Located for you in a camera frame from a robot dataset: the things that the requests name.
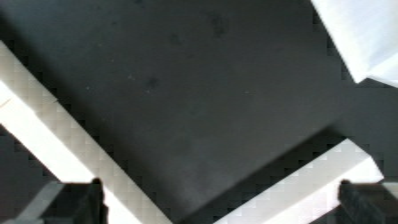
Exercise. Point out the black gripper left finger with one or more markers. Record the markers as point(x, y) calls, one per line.
point(66, 204)

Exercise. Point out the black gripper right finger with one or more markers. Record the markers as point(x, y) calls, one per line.
point(368, 204)

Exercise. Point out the white drawer cabinet frame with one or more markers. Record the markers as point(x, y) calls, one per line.
point(361, 24)

